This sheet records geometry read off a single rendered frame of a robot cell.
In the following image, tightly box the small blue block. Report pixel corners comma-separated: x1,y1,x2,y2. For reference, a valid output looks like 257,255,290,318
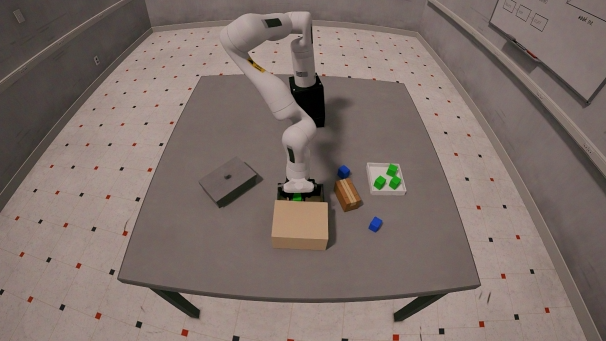
368,216,382,233
337,165,350,179

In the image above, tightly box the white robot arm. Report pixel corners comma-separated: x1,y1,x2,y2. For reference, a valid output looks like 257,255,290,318
219,11,317,193

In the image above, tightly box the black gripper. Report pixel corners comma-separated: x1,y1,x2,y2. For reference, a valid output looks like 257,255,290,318
277,176,317,202

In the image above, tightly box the brown cardboard box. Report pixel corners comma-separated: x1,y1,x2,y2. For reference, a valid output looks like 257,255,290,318
333,178,361,213

